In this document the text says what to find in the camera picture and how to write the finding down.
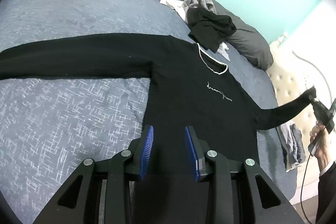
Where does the cream tufted headboard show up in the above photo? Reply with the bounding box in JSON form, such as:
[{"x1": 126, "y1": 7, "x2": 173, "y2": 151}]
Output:
[{"x1": 266, "y1": 34, "x2": 336, "y2": 140}]

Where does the pile of unfolded clothes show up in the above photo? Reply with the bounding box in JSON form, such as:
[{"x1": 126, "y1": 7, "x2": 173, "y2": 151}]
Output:
[{"x1": 160, "y1": 0, "x2": 231, "y2": 62}]

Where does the black cable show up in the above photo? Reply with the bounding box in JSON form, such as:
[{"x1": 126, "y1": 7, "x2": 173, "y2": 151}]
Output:
[{"x1": 301, "y1": 153, "x2": 315, "y2": 224}]

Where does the person's right forearm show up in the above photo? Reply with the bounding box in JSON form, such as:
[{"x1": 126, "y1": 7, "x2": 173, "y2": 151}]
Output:
[{"x1": 316, "y1": 161, "x2": 336, "y2": 224}]

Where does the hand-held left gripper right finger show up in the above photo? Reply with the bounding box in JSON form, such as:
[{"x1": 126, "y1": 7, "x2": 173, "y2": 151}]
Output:
[{"x1": 184, "y1": 126, "x2": 305, "y2": 224}]

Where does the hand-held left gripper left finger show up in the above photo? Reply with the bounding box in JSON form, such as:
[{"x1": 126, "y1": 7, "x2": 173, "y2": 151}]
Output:
[{"x1": 33, "y1": 124, "x2": 154, "y2": 224}]

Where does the person's right hand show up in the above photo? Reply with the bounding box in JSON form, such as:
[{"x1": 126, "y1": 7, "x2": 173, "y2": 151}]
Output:
[{"x1": 310, "y1": 121, "x2": 331, "y2": 167}]

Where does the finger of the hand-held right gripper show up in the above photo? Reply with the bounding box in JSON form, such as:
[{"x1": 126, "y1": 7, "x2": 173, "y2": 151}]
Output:
[{"x1": 310, "y1": 95, "x2": 322, "y2": 115}]

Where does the bed with blue patterned sheet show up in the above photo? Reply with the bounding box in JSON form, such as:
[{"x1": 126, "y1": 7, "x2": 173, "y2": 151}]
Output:
[{"x1": 0, "y1": 0, "x2": 298, "y2": 224}]

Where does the black sweater with white trim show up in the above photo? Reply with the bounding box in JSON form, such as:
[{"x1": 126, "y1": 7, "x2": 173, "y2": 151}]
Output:
[{"x1": 0, "y1": 33, "x2": 317, "y2": 224}]

